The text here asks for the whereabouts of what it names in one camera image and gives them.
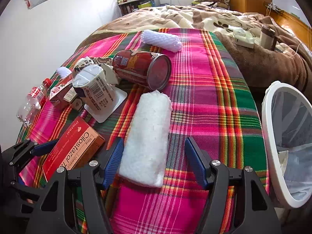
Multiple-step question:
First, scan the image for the brown thermos cup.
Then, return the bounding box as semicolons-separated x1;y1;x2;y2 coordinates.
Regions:
260;25;277;51

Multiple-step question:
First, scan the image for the cluttered shelf desk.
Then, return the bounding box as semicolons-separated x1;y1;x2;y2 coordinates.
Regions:
117;0;160;16

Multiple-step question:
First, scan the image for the red cylindrical can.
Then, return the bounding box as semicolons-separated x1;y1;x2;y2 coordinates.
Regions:
113;50;171;91

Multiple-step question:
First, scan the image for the large white foam net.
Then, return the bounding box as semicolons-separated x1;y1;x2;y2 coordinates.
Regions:
141;30;183;53

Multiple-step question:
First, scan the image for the plaid pink green cloth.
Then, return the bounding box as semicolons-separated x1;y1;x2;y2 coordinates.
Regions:
17;28;269;233

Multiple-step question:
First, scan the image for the red Cilostazol medicine box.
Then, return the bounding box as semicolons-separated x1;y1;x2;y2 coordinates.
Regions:
42;116;105;180

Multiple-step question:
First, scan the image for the small white foam net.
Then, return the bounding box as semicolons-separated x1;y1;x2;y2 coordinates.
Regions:
56;66;72;79

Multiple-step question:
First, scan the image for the wooden headboard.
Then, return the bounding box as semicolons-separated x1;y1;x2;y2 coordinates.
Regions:
266;4;311;51

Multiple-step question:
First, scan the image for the white foam block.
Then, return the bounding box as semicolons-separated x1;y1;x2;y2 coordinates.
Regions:
118;90;172;188

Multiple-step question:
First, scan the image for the white trash bin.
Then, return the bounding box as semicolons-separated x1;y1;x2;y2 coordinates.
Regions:
262;81;311;208

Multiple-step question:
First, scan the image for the small red white box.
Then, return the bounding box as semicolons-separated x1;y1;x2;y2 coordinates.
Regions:
49;74;84;111

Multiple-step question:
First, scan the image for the patterned snack wrapper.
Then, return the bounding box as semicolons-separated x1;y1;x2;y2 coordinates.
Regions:
72;57;121;85

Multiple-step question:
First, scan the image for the clear plastic bottle red cap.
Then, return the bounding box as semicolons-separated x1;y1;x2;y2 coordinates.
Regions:
16;78;52;127

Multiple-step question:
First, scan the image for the brown beige blanket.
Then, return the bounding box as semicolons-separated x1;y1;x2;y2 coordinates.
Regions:
79;4;311;99

